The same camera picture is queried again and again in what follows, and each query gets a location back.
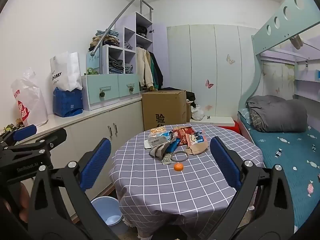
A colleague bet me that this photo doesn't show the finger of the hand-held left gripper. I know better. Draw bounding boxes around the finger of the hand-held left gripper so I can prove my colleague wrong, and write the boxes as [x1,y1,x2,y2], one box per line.
[5,128,67,158]
[0,124,37,146]

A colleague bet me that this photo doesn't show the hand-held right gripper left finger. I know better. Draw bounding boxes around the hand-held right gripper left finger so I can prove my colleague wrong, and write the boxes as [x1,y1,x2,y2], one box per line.
[25,138,118,240]

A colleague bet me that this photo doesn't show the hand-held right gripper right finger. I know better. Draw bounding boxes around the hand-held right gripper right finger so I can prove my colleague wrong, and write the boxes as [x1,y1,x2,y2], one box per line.
[200,137,297,240]

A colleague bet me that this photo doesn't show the tan paper packet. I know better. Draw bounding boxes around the tan paper packet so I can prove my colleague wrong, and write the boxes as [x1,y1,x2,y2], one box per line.
[185,144,209,155]

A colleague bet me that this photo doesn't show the blue plastic bin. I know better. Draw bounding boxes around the blue plastic bin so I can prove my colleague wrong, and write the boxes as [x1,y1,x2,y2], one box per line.
[90,196,129,235]

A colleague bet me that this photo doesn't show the red snack packet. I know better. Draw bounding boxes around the red snack packet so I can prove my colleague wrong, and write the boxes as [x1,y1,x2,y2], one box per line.
[173,127,194,145]

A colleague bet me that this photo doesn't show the person's left hand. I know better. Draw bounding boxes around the person's left hand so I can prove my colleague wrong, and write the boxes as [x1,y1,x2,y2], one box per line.
[17,180,31,223]

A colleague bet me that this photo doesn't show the dried leaves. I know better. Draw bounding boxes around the dried leaves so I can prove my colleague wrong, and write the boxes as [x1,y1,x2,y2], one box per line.
[0,118,25,136]

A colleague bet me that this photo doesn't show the white plastic bag red print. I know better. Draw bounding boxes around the white plastic bag red print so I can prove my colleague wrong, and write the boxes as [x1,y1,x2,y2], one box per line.
[10,68,48,127]

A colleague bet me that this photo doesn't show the white low cabinet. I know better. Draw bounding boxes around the white low cabinet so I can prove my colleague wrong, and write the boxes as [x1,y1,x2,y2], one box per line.
[0,96,144,218]

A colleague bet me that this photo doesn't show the red plastic stool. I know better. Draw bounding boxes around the red plastic stool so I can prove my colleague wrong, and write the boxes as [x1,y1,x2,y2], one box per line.
[216,120,240,134]

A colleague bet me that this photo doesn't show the orange packet dark picture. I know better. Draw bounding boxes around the orange packet dark picture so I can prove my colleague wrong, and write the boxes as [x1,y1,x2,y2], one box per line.
[186,133,207,147]

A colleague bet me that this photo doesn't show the blue woven bag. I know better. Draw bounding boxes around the blue woven bag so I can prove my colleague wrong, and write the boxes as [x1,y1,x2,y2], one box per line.
[52,87,84,118]

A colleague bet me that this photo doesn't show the blue wrapper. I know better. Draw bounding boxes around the blue wrapper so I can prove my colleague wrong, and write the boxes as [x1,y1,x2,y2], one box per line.
[169,137,181,153]

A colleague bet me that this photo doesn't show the grey checked tablecloth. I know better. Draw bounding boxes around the grey checked tablecloth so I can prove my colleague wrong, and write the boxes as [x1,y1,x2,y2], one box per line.
[109,124,265,238]

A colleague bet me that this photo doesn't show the crumpled white plastic bag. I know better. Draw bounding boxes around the crumpled white plastic bag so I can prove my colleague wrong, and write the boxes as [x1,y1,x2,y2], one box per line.
[191,104,208,121]

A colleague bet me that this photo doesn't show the teal candy print bedsheet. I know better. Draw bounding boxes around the teal candy print bedsheet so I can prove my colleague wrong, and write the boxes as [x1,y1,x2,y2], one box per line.
[238,109,320,233]

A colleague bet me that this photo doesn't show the grey crumpled wrapper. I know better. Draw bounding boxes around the grey crumpled wrapper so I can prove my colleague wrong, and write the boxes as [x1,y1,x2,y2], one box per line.
[149,142,171,159]

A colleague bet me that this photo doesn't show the white blue snack packet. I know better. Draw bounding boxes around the white blue snack packet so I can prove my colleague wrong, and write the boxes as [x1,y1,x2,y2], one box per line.
[147,131,175,149]

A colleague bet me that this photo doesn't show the white paper bag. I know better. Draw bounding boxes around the white paper bag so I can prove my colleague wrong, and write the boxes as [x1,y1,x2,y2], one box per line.
[50,52,83,92]

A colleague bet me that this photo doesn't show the grey quilt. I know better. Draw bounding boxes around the grey quilt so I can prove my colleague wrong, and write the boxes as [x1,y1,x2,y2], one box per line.
[246,95,308,133]

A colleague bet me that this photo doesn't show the teal drawer unit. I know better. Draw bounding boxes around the teal drawer unit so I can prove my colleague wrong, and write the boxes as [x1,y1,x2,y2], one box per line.
[81,74,140,112]

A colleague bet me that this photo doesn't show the brown cardboard box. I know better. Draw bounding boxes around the brown cardboard box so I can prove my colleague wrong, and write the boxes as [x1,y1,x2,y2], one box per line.
[142,90,187,132]

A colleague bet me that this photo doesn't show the folded dark clothes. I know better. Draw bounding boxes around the folded dark clothes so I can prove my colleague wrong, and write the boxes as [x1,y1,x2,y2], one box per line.
[109,59,134,75]

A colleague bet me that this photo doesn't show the white wardrobe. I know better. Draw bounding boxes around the white wardrobe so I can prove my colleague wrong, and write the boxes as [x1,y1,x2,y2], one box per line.
[166,24,258,125]

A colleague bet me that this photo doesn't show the cream hanging jacket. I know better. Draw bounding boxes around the cream hanging jacket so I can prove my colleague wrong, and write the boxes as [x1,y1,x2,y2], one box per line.
[136,47,154,90]

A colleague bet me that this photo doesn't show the dark green hanging jacket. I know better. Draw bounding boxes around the dark green hanging jacket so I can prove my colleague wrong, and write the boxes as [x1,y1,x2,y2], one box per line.
[147,51,164,91]

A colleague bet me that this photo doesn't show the pile of folded clothes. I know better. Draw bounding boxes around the pile of folded clothes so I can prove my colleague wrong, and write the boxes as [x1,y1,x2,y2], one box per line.
[88,29,121,52]

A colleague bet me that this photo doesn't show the purple stair cube shelf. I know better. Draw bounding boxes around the purple stair cube shelf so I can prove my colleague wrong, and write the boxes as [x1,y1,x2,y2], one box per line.
[86,12,153,76]

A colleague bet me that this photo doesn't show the grey metal handrail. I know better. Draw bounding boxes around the grey metal handrail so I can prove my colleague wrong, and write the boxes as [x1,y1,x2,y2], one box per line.
[91,0,153,56]

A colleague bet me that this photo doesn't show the metal ring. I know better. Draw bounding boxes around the metal ring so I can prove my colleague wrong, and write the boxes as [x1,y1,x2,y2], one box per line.
[171,151,189,163]

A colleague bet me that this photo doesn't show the teal bunk bed frame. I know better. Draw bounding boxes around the teal bunk bed frame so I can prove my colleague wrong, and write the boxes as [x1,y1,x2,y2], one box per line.
[237,0,320,238]

